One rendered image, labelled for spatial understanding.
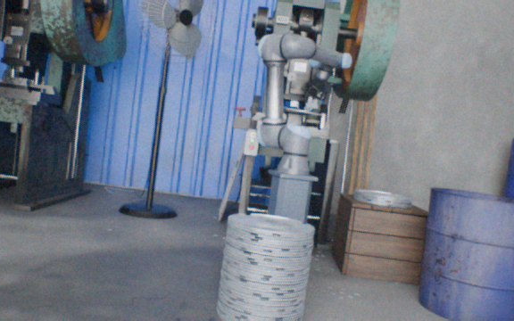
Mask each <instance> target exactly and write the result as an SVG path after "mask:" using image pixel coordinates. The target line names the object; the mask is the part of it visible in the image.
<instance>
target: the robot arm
mask: <svg viewBox="0 0 514 321"><path fill-rule="evenodd" d="M258 52H259V55H260V57H261V58H262V59H263V64H264V65H265V66H266V67H267V73H266V118H265V119H264V120H263V121H262V124H261V125H260V126H259V129H258V139H259V142H260V143H261V145H263V146H265V147H268V148H275V149H281V150H284V155H283V158H282V160H281V162H280V163H279V165H278V172H281V173H287V174H292V175H299V176H309V175H310V168H309V163H308V155H309V148H310V141H311V129H310V128H307V127H304V126H300V125H296V124H292V123H287V124H286V120H285V119H284V81H285V66H286V65H287V63H288V60H290V59H304V60H308V63H309V65H310V66H311V67H312V68H318V69H317V72H316V76H315V79H317V80H313V81H311V82H309V83H306V87H308V88H309V89H310V90H308V93H307V95H306V106H307V111H311V110H312V109H313V108H315V109H318V107H319V106H318V100H321V101H324V100H325V97H326V96H325V97H324V95H326V94H327V92H326V91H325V90H324V88H325V85H326V84H327V83H328V81H327V80H328V78H329V75H330V72H331V70H332V68H348V67H350V65H351V62H352V57H351V55H350V54H349V53H339V52H337V51H334V50H332V49H329V48H326V47H325V46H322V45H318V44H316V43H315V42H314V41H313V40H312V39H310V38H307V37H304V36H301V35H298V34H294V33H285V34H270V35H266V36H264V37H263V38H262V39H261V41H260V43H259V47H258ZM312 96H313V97H312ZM323 97H324V98H323Z"/></svg>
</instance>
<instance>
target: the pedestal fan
mask: <svg viewBox="0 0 514 321"><path fill-rule="evenodd" d="M141 1H142V0H141ZM169 1H170V0H169ZM172 1H173V0H172ZM173 2H174V1H173ZM173 2H172V4H174V3H175V4H174V5H175V7H172V6H173V5H172V4H171V3H169V2H168V0H146V1H145V0H143V1H142V4H139V5H142V12H144V14H145V13H146V15H147V23H148V18H149V20H150V21H151V22H150V23H151V24H154V25H155V26H156V28H157V27H159V28H162V29H165V32H166V33H167V36H166V38H167V39H166V38H165V36H163V35H162V34H161V32H160V31H161V30H162V29H161V30H160V31H159V30H158V29H157V30H158V31H159V33H160V35H161V37H163V38H165V40H166V46H164V47H165V50H164V49H163V48H164V47H163V48H162V49H163V50H164V51H165V52H164V59H163V58H162V59H163V60H164V61H163V69H162V83H161V86H159V91H158V93H159V100H158V107H157V115H156V122H155V130H154V138H153V149H152V156H151V161H150V167H151V168H150V167H149V171H150V176H149V171H148V176H149V183H148V191H147V198H146V203H128V204H124V205H122V206H121V207H120V208H119V212H120V213H122V214H124V215H128V216H131V217H136V218H151V219H167V218H175V217H176V216H177V215H178V214H177V213H176V211H175V210H174V209H172V208H170V207H167V206H163V205H158V204H153V193H154V185H155V178H156V170H157V162H158V154H159V147H160V140H161V132H162V117H163V110H164V102H165V95H166V94H167V87H166V80H167V73H168V65H169V58H170V51H171V60H172V55H175V57H174V58H175V59H176V55H177V54H174V52H172V49H173V50H174V51H177V52H178V53H180V54H181V55H179V56H186V58H187V59H188V61H187V62H189V59H191V58H192V61H194V60H193V57H195V60H196V59H198V58H199V57H201V56H202V55H203V54H204V53H205V52H206V51H207V50H208V49H207V50H206V51H204V53H203V52H202V55H201V56H198V58H196V55H195V54H197V52H198V53H199V52H200V50H202V48H203V47H206V46H205V45H206V43H207V42H209V41H207V42H206V43H205V45H203V47H202V48H201V49H200V50H198V49H197V48H198V47H199V46H200V47H201V45H200V44H202V43H203V42H202V37H204V36H202V35H203V34H202V33H204V32H203V30H205V29H204V28H202V27H201V28H202V29H203V30H202V29H201V30H202V33H201V31H200V28H197V26H196V25H198V24H199V23H198V24H195V22H194V24H193V23H192V21H194V20H196V23H197V22H199V20H198V19H197V17H205V22H207V21H206V20H208V19H206V17H207V16H197V14H199V12H200V11H201V10H202V8H203V0H182V1H181V6H180V4H178V5H176V0H175V2H174V3H173ZM139 5H138V22H139V21H144V24H145V20H140V19H139ZM171 5H172V6H171ZM177 6H180V7H181V9H179V8H180V7H179V8H178V7H177ZM205 8H206V7H205ZM203 9H204V8H203ZM206 9H208V10H207V11H208V13H209V23H207V24H209V25H208V26H210V21H213V23H212V24H213V25H217V26H218V14H217V15H214V14H213V20H210V12H209V10H210V9H209V8H206ZM146 15H143V18H144V16H146ZM195 16H196V18H194V17H195ZM214 16H217V20H214ZM214 21H217V24H214ZM147 23H146V24H145V25H147ZM144 24H142V25H144ZM198 26H199V25H198ZM150 27H151V26H150ZM150 27H149V23H148V28H149V29H150ZM145 30H146V33H147V28H145ZM149 31H150V33H151V35H152V36H153V33H152V32H151V30H149ZM163 31H164V30H163ZM205 31H207V30H205ZM209 32H210V31H209ZM209 32H208V31H207V34H208V33H209ZM159 33H158V34H159ZM148 34H149V33H147V35H148ZM204 34H205V33H204ZM207 34H205V35H206V36H207V37H208V35H207ZM209 34H210V33H209ZM210 35H211V34H210ZM148 37H149V35H148ZM214 37H215V36H214ZM214 37H213V39H214ZM149 38H150V37H149ZM158 38H159V36H158ZM209 38H211V37H210V36H209ZM143 39H144V38H143ZM147 39H148V38H147ZM150 39H151V38H150ZM153 39H154V37H153ZM156 39H157V38H156ZM156 39H154V40H155V42H156ZM204 39H207V38H206V37H205V38H204ZM144 40H145V39H144ZM162 40H163V39H162ZM150 41H152V39H151V40H150ZM150 41H149V42H150ZM203 41H204V40H203ZM212 41H213V40H211V43H212ZM149 42H148V43H149ZM152 42H153V41H152ZM159 42H160V40H159V41H158V43H159ZM201 42H202V43H201ZM204 42H205V41H204ZM145 43H146V42H145ZM148 43H147V46H148ZM156 43H157V42H156ZM158 43H157V44H158ZM149 44H150V43H149ZM153 44H154V42H153ZM161 44H162V43H161ZM207 44H208V43H207ZM158 45H159V44H158ZM210 46H211V45H210ZM210 46H209V47H210ZM148 47H149V46H148ZM155 47H157V46H156V45H155ZM160 47H161V45H159V47H157V49H158V50H159V49H160ZM170 47H171V50H170ZM207 47H208V46H207ZM207 47H206V48H207ZM209 47H208V48H209ZM149 48H150V50H151V48H152V47H149ZM160 50H161V49H160ZM163 50H161V51H162V52H163ZM196 50H198V51H197V52H195V51H196ZM204 50H205V49H204ZM151 51H152V50H151ZM152 52H154V51H152ZM154 54H155V53H154ZM155 55H157V54H155ZM157 56H158V55H157ZM158 57H159V56H158ZM159 58H161V57H159ZM192 61H191V62H192ZM172 62H173V61H172ZM148 176H147V180H148ZM147 180H146V184H147ZM146 184H145V187H146ZM133 190H134V188H133ZM134 191H135V190H134ZM144 192H145V190H144ZM135 193H136V191H135ZM143 194H144V193H142V194H141V195H138V194H137V193H136V195H137V196H142V195H143Z"/></svg>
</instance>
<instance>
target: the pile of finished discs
mask: <svg viewBox="0 0 514 321"><path fill-rule="evenodd" d="M353 198H354V199H355V200H358V201H361V202H368V203H373V204H377V205H383V206H390V207H396V208H411V207H412V203H413V199H412V198H410V197H408V196H404V195H399V194H396V195H392V194H390V193H385V192H379V191H371V190H361V189H359V190H358V191H356V190H354V196H353Z"/></svg>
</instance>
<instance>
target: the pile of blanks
mask: <svg viewBox="0 0 514 321"><path fill-rule="evenodd" d="M313 237H314V232H313V233H311V234H308V235H278V234H271V233H264V232H260V231H255V230H252V229H248V228H244V227H241V226H237V225H235V224H233V223H231V222H230V221H228V231H227V239H226V241H225V243H226V247H225V249H224V260H223V265H222V270H221V279H220V291H219V300H218V307H217V312H218V315H219V316H220V318H221V319H223V320H224V321H302V319H303V307H304V299H305V292H306V287H307V282H308V275H309V268H310V262H311V250H312V245H313Z"/></svg>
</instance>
